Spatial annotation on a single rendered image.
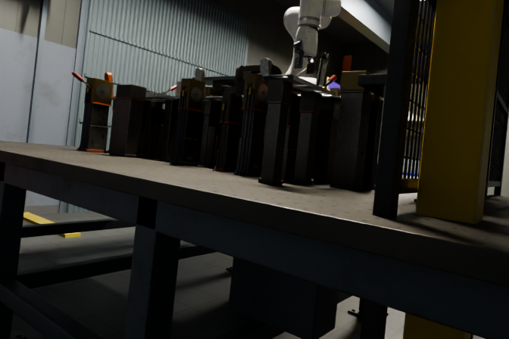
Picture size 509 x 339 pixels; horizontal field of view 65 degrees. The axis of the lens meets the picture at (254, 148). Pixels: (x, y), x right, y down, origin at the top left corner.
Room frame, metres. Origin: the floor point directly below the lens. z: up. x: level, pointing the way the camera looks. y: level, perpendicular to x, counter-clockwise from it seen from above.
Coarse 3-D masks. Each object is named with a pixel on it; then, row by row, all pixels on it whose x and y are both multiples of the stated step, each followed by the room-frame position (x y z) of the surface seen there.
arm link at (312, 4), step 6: (300, 0) 1.51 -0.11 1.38; (306, 0) 1.47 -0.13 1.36; (312, 0) 1.46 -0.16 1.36; (318, 0) 1.47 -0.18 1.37; (324, 0) 1.47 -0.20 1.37; (300, 6) 1.49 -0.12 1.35; (306, 6) 1.47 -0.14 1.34; (312, 6) 1.46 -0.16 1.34; (318, 6) 1.47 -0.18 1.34; (324, 6) 1.47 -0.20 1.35; (300, 12) 1.49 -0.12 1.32; (306, 12) 1.47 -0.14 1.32; (312, 12) 1.46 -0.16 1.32; (318, 12) 1.47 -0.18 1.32; (318, 18) 1.48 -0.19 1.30
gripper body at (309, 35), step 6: (300, 30) 1.47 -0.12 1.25; (306, 30) 1.46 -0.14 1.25; (312, 30) 1.48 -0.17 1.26; (300, 36) 1.47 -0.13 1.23; (306, 36) 1.46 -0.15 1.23; (312, 36) 1.48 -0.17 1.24; (306, 42) 1.46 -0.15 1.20; (312, 42) 1.49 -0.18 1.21; (300, 48) 1.48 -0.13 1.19; (306, 48) 1.46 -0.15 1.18; (312, 48) 1.50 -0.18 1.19; (306, 54) 1.51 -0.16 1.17; (312, 54) 1.51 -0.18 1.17
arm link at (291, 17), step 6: (288, 12) 1.91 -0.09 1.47; (294, 12) 1.90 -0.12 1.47; (288, 18) 1.91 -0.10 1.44; (294, 18) 1.90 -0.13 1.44; (288, 24) 1.93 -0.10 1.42; (294, 24) 1.92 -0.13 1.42; (288, 30) 1.95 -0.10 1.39; (294, 30) 1.94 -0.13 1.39; (294, 36) 1.96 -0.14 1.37; (294, 42) 2.01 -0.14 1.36; (294, 54) 2.05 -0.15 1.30; (294, 60) 2.06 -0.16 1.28; (306, 60) 2.03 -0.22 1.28; (306, 66) 2.06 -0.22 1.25; (288, 72) 2.12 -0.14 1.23; (294, 72) 2.08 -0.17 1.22; (300, 72) 2.08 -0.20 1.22
